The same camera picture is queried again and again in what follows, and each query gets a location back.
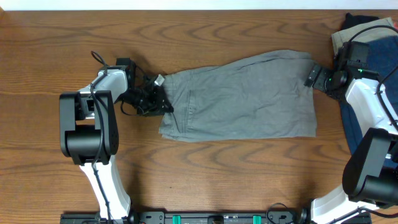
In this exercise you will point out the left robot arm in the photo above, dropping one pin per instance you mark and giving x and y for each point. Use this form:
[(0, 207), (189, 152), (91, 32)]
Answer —
[(89, 132)]

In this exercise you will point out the grey shorts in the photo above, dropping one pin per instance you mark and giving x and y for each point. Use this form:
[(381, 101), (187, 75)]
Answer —
[(259, 97)]

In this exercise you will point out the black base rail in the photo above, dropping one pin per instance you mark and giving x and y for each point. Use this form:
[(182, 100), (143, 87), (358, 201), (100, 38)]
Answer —
[(273, 216)]

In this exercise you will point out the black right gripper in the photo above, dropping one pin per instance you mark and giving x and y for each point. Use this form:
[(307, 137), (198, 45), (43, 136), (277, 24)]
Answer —
[(319, 82)]

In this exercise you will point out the khaki shorts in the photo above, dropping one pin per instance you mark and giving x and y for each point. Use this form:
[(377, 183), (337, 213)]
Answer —
[(338, 38)]

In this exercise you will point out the black garment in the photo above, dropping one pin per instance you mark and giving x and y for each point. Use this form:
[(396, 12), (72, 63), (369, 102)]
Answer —
[(351, 20)]

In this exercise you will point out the navy blue shorts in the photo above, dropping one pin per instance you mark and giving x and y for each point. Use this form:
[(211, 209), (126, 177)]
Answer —
[(382, 58)]

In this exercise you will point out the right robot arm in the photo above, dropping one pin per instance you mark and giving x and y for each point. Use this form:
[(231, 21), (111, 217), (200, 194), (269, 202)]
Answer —
[(367, 185)]

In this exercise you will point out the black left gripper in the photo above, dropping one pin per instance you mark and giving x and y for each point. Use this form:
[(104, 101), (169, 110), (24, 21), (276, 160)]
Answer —
[(155, 106)]

